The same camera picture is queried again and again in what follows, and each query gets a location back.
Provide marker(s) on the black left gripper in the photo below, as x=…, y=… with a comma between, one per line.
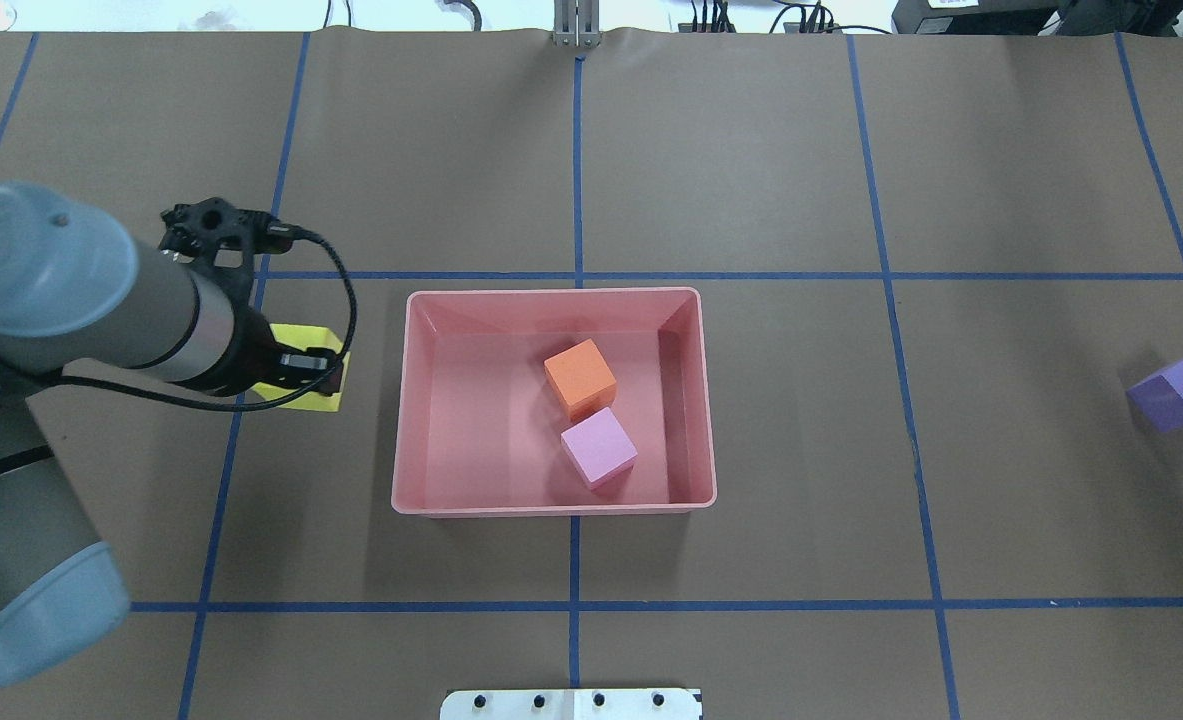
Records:
x=248, y=354

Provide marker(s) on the yellow-green foam block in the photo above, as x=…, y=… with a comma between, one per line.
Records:
x=302, y=336

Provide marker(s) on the orange foam block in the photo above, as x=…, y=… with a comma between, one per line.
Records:
x=581, y=380

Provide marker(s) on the light pink foam block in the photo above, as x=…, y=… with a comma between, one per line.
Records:
x=599, y=448

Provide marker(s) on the purple foam block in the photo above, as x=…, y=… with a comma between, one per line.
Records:
x=1159, y=397

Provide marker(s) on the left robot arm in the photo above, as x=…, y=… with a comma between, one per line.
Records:
x=85, y=304

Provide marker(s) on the pink plastic bin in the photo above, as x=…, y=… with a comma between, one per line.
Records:
x=479, y=424

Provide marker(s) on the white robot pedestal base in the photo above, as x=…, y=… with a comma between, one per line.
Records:
x=574, y=703

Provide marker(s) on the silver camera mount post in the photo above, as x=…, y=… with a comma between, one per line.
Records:
x=576, y=23

